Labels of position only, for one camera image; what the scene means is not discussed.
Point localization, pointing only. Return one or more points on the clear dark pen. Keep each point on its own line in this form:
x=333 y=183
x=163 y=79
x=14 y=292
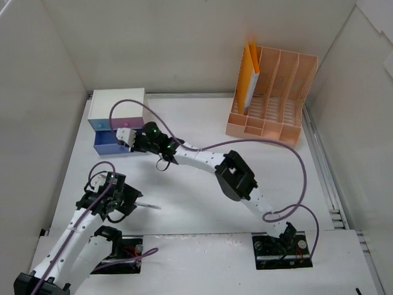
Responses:
x=146 y=205

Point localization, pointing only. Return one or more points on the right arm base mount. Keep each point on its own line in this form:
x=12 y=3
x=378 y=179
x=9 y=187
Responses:
x=268 y=255

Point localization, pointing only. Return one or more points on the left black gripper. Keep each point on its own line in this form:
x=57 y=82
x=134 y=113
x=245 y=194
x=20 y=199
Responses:
x=131 y=201

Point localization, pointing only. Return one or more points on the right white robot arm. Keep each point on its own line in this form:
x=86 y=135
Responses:
x=235 y=177

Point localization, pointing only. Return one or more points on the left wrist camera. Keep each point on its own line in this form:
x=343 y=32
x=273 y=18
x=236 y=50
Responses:
x=98 y=181

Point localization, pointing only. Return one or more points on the dark blue drawer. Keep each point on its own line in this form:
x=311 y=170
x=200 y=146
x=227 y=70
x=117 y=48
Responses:
x=106 y=143

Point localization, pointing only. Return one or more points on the peach file organizer rack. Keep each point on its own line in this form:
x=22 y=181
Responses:
x=280 y=93

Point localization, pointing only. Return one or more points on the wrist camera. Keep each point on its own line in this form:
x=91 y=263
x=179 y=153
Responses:
x=126 y=137
x=98 y=181

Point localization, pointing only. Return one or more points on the orange folder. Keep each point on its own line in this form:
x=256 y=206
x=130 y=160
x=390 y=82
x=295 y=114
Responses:
x=247 y=78

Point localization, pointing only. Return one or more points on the pink drawer with knob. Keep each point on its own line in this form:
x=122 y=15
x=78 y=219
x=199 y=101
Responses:
x=127 y=122

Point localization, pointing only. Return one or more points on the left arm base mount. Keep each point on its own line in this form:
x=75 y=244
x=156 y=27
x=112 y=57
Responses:
x=131 y=247

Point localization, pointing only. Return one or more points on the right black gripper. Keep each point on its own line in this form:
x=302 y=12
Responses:
x=137 y=143

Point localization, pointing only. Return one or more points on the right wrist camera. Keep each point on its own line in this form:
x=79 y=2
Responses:
x=126 y=137

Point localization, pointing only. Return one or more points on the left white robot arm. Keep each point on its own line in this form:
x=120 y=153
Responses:
x=90 y=237

